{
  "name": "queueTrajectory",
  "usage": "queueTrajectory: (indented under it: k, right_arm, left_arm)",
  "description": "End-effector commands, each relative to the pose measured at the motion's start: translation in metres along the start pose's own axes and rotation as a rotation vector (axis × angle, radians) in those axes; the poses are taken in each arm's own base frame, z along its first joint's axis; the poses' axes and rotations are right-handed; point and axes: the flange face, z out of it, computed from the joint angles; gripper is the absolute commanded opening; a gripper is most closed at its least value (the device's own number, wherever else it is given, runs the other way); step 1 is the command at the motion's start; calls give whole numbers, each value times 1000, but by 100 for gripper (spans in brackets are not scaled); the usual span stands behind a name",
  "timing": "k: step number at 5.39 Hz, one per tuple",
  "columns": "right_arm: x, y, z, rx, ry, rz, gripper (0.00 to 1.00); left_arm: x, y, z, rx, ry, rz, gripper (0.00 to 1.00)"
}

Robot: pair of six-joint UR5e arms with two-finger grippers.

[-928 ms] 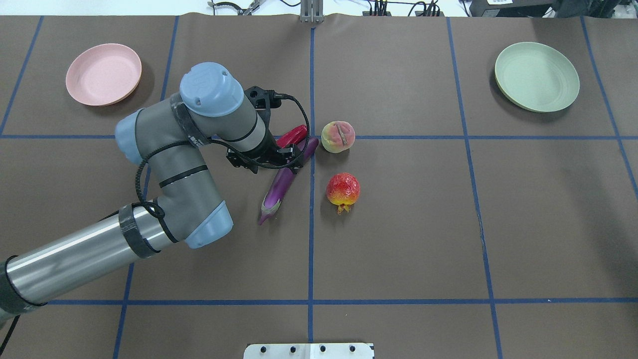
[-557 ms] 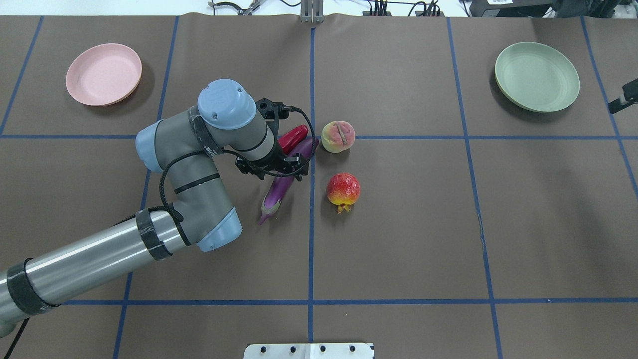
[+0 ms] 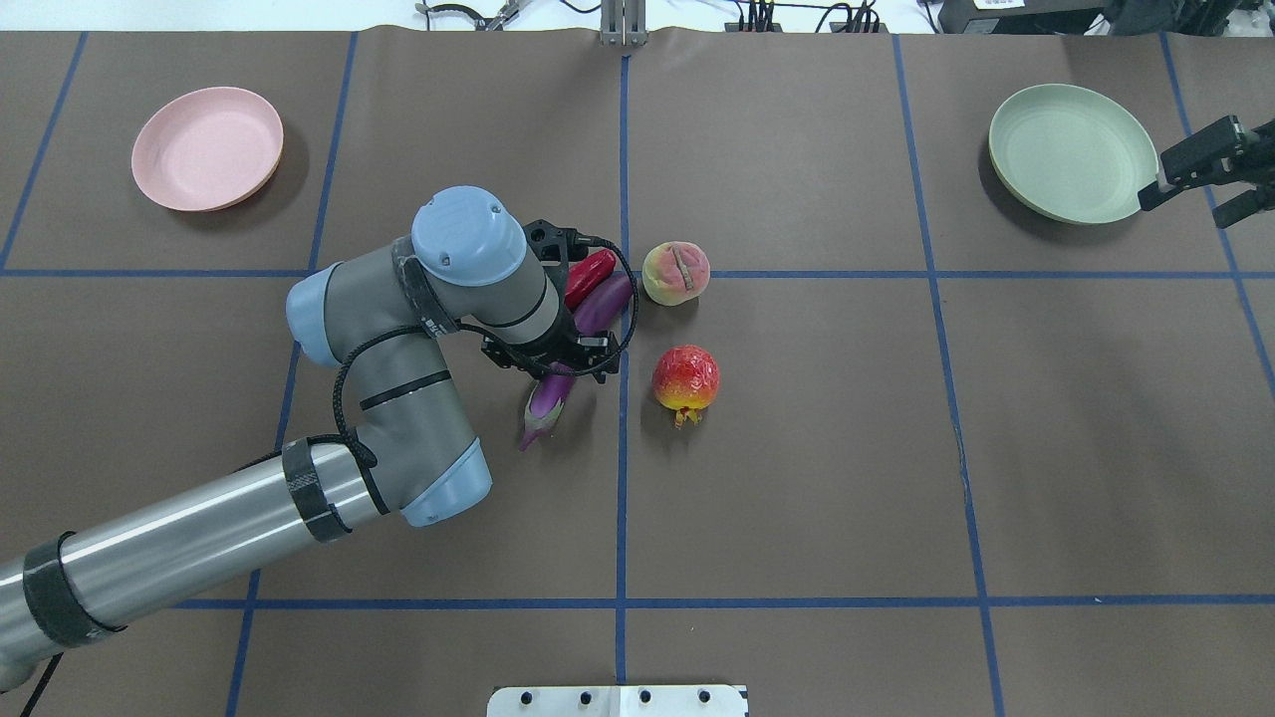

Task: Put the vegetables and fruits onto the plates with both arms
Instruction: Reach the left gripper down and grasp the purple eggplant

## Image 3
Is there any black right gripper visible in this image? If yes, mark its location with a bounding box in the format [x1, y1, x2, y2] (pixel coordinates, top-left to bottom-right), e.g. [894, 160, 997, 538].
[1139, 117, 1274, 230]

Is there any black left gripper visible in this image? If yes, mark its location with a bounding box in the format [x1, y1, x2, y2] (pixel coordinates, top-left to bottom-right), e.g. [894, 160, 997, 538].
[481, 221, 623, 379]

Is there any purple eggplant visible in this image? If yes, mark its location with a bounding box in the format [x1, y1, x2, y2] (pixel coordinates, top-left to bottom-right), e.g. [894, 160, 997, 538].
[518, 276, 632, 452]

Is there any red chili pepper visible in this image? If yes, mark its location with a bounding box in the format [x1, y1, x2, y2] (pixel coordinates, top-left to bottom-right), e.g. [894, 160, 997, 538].
[564, 249, 618, 313]

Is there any red pomegranate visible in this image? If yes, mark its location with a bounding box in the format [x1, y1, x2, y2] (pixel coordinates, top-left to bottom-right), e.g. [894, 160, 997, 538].
[650, 344, 720, 427]

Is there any yellow pink peach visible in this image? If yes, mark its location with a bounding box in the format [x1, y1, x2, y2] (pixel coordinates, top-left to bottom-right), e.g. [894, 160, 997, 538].
[641, 241, 713, 306]

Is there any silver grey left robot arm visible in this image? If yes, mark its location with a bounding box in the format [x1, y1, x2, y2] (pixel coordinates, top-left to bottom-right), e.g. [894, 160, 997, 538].
[1, 186, 629, 691]

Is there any mint green plate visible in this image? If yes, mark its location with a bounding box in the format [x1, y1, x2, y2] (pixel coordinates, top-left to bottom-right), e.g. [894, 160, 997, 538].
[987, 85, 1159, 226]

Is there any pink plate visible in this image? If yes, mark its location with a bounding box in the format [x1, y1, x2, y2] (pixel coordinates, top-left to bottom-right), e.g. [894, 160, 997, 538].
[130, 87, 284, 213]

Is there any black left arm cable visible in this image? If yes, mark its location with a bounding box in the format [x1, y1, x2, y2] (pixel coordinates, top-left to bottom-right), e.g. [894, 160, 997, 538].
[332, 233, 640, 469]

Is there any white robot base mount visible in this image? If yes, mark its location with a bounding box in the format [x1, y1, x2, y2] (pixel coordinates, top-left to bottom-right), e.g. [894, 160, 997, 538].
[486, 684, 750, 716]

